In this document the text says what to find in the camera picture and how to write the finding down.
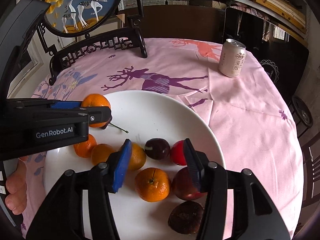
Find dark cherry with stem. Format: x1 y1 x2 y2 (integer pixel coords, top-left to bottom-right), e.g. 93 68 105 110
100 122 129 134

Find large red plum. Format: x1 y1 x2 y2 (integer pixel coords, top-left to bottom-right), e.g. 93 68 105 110
172 167 206 200

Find dark purple mangosteen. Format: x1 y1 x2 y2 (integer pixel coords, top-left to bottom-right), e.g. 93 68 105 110
168 201 204 235

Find person's left hand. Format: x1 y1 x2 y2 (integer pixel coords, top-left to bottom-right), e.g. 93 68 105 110
5 157 28 215

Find small mandarin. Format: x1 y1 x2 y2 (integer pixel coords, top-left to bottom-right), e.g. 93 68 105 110
73 134 97 158

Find small yellow orange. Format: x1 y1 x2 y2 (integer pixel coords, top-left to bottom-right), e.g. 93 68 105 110
127 142 146 172

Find large orange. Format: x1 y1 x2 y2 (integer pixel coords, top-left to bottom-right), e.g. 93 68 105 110
135 167 171 203

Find large mandarin with stem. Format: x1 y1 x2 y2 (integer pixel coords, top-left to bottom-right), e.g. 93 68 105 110
81 94 111 129

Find pink beverage can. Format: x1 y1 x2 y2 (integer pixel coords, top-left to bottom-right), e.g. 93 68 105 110
219 38 246 77

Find white oval plate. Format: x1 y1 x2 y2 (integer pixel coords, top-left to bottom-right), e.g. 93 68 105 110
43 90 226 240

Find pink deer print tablecloth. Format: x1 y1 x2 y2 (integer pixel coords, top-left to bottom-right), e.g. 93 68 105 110
31 38 303 235

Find round deer painting screen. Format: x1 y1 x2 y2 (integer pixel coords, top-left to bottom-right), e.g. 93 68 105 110
37 0 148 85

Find dark round stool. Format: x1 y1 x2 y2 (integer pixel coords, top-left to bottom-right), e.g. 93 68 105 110
289 95 313 139

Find yellow orange round fruit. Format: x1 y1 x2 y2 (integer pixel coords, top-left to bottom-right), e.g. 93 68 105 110
91 144 116 166

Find small red cherry tomato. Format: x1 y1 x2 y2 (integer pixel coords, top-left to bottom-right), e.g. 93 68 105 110
170 140 187 166

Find dark wooden chair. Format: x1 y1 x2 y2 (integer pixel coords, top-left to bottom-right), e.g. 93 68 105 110
302 132 319 208

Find dark purple plum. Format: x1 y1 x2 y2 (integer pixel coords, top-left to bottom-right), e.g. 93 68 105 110
144 138 170 160

